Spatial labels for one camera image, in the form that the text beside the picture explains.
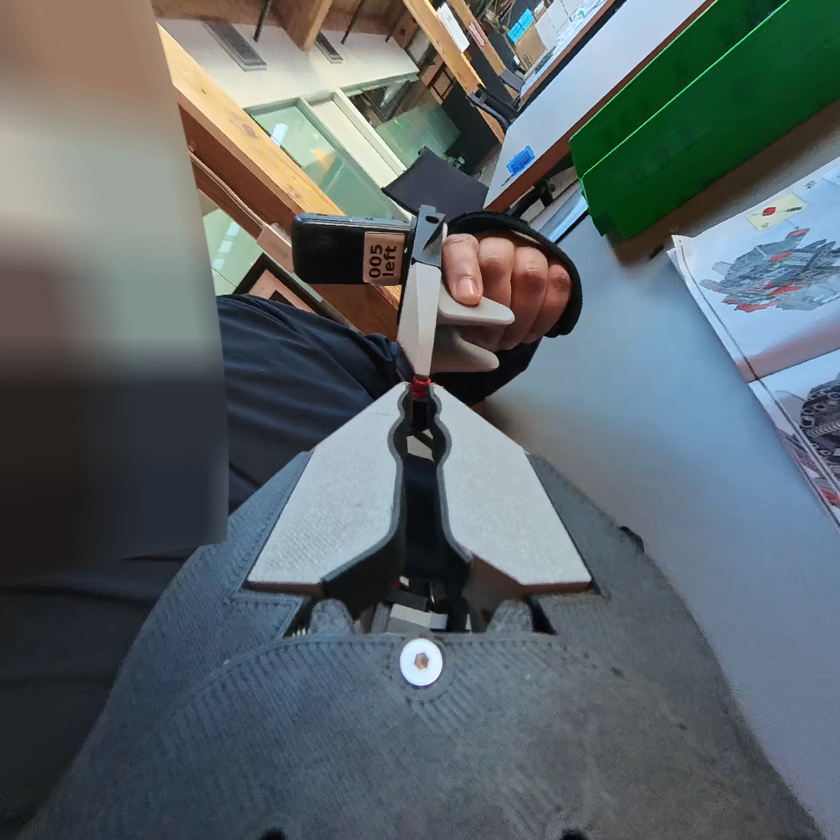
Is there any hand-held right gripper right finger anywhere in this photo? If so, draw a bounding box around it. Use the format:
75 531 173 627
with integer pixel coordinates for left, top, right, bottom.
428 386 595 609

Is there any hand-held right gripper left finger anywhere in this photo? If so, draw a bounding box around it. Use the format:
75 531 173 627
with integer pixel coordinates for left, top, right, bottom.
245 382 416 618

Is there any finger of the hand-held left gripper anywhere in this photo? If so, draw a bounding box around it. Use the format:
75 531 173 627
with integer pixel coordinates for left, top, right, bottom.
395 261 442 385

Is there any brick-built toy truck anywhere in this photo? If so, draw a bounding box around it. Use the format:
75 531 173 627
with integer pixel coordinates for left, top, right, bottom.
392 384 473 634

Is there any person's left hand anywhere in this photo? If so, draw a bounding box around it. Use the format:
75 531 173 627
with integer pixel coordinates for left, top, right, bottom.
440 231 573 353

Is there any person's dark clothed torso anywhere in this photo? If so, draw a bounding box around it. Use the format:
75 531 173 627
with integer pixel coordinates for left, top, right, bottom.
0 294 408 821

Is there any black office chair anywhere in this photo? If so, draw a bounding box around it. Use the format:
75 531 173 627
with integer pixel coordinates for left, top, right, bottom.
381 146 492 224

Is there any neighbouring white table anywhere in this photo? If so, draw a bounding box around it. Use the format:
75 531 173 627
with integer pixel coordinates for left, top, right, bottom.
486 0 716 211

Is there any green plastic bin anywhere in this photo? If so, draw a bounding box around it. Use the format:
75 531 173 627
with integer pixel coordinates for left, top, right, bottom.
567 0 840 240

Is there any open instruction booklet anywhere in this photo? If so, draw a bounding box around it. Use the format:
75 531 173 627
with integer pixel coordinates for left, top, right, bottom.
666 157 840 526

